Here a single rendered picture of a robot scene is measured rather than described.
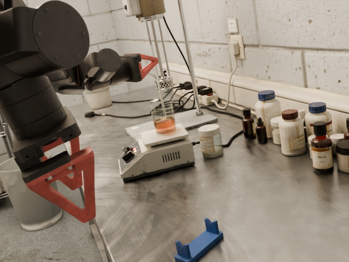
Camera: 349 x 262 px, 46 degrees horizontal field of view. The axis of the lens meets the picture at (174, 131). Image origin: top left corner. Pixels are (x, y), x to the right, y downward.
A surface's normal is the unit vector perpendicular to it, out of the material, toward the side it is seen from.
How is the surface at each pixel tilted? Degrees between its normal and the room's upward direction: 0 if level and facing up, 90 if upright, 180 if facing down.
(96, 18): 90
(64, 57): 84
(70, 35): 84
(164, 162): 90
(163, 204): 0
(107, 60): 66
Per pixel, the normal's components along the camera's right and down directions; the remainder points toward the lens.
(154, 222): -0.18, -0.94
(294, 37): -0.92, 0.27
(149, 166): 0.18, 0.26
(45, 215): 0.55, 0.22
